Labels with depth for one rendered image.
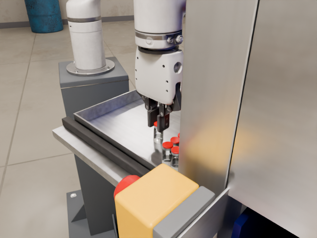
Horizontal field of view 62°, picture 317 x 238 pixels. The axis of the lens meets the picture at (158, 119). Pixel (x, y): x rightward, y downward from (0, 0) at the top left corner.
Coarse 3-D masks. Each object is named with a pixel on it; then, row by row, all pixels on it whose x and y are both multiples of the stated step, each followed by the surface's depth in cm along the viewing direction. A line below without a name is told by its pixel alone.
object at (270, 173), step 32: (288, 0) 17; (256, 32) 19; (288, 32) 18; (256, 64) 20; (288, 64) 19; (256, 96) 21; (288, 96) 19; (256, 128) 22; (288, 128) 20; (256, 160) 24; (288, 160) 21; (256, 192) 25; (288, 192) 22; (288, 224) 24
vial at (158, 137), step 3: (153, 129) 58; (156, 129) 57; (153, 132) 58; (156, 132) 57; (162, 132) 57; (153, 135) 58; (156, 135) 57; (159, 135) 57; (162, 135) 58; (153, 138) 59; (156, 138) 58; (159, 138) 58; (162, 138) 58; (156, 141) 58; (159, 141) 58; (162, 141) 58
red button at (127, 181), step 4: (128, 176) 30; (132, 176) 30; (136, 176) 31; (124, 180) 30; (128, 180) 30; (132, 180) 30; (136, 180) 30; (120, 184) 29; (124, 184) 29; (128, 184) 29; (116, 188) 30; (120, 188) 29; (124, 188) 29; (116, 192) 29
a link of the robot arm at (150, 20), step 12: (144, 0) 41; (156, 0) 41; (168, 0) 41; (180, 0) 42; (144, 12) 42; (156, 12) 42; (168, 12) 42; (180, 12) 43; (144, 24) 43; (156, 24) 43; (168, 24) 43; (180, 24) 45
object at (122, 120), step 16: (128, 96) 74; (80, 112) 64; (96, 112) 68; (112, 112) 70; (128, 112) 70; (144, 112) 70; (176, 112) 70; (96, 128) 58; (112, 128) 64; (128, 128) 64; (144, 128) 64; (176, 128) 64; (112, 144) 55; (128, 144) 58; (144, 144) 58; (160, 144) 58; (144, 160) 48; (160, 160) 53
